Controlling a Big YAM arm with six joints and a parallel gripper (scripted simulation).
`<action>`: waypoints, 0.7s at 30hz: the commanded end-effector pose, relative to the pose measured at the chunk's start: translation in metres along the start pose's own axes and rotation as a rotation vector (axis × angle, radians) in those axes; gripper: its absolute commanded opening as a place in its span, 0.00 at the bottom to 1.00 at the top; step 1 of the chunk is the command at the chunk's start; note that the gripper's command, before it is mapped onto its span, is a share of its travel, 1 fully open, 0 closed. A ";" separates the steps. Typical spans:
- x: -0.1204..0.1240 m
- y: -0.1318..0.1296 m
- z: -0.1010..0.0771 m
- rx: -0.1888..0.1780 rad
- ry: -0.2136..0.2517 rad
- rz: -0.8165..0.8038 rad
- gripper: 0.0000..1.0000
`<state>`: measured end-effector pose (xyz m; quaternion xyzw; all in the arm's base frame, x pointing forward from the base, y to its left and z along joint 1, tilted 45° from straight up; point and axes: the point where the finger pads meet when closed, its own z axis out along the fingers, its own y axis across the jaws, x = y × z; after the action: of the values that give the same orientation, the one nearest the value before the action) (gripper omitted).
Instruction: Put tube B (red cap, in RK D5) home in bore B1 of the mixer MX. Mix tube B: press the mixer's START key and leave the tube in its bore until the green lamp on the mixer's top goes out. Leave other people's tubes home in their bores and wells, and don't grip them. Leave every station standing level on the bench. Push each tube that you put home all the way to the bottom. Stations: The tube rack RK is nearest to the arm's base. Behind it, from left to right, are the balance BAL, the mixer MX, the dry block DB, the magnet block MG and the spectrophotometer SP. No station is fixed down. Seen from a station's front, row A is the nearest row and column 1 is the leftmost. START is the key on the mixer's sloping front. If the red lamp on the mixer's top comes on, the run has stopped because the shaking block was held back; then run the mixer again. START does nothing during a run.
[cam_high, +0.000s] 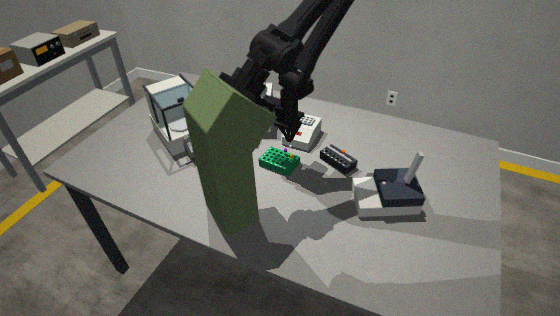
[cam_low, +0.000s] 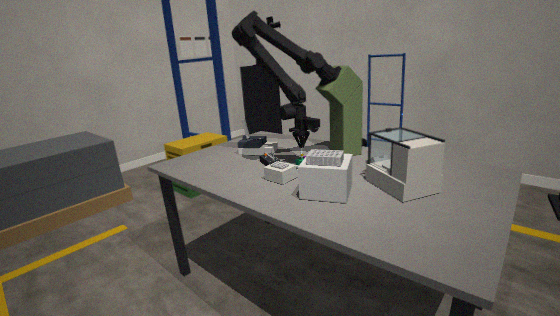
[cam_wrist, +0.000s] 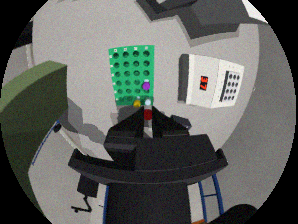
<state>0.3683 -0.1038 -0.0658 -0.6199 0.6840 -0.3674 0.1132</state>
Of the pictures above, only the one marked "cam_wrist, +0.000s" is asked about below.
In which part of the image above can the green tube rack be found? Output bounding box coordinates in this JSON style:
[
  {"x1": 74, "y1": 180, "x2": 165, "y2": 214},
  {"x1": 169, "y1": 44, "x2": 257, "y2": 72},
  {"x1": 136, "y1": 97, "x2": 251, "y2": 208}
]
[{"x1": 108, "y1": 45, "x2": 154, "y2": 106}]

